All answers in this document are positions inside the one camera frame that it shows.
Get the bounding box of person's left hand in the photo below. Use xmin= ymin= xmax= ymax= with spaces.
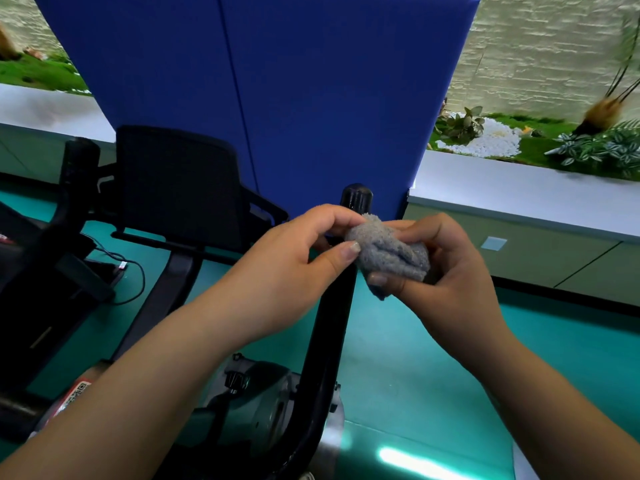
xmin=197 ymin=204 xmax=366 ymax=348

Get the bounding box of person's right hand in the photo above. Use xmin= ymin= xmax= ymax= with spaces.
xmin=367 ymin=213 xmax=516 ymax=375

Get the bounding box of grey cleaning cloth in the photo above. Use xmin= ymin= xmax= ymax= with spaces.
xmin=345 ymin=213 xmax=431 ymax=283

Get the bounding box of person's left forearm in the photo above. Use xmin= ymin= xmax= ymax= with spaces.
xmin=0 ymin=294 xmax=251 ymax=480

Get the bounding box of person's right forearm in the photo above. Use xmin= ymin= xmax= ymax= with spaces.
xmin=469 ymin=334 xmax=640 ymax=480

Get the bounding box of long cabinet with grey top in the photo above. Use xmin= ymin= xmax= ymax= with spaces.
xmin=402 ymin=149 xmax=640 ymax=308
xmin=0 ymin=83 xmax=117 ymax=185

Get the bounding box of black tablet holder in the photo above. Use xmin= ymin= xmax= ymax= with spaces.
xmin=97 ymin=125 xmax=290 ymax=363

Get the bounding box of patch of white pebbles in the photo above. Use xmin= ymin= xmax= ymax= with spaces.
xmin=437 ymin=112 xmax=523 ymax=159

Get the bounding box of green moss mat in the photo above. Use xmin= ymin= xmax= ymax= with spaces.
xmin=429 ymin=112 xmax=640 ymax=183
xmin=0 ymin=52 xmax=93 ymax=95

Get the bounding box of small leafy green plant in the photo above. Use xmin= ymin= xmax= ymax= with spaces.
xmin=435 ymin=105 xmax=486 ymax=145

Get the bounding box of variegated leaf plant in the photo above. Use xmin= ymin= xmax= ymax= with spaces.
xmin=545 ymin=119 xmax=640 ymax=181

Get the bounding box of tall thin stemmed fern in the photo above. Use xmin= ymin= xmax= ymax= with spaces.
xmin=572 ymin=14 xmax=640 ymax=137

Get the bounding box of black treadmill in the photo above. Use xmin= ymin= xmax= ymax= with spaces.
xmin=0 ymin=199 xmax=126 ymax=445

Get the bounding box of brown fuzzy plant stem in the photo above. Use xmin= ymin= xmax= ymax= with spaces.
xmin=0 ymin=24 xmax=21 ymax=61

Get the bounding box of black power cable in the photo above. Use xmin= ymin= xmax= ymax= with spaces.
xmin=82 ymin=233 xmax=147 ymax=307

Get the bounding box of blue wall pad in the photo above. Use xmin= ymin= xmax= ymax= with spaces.
xmin=31 ymin=0 xmax=482 ymax=221

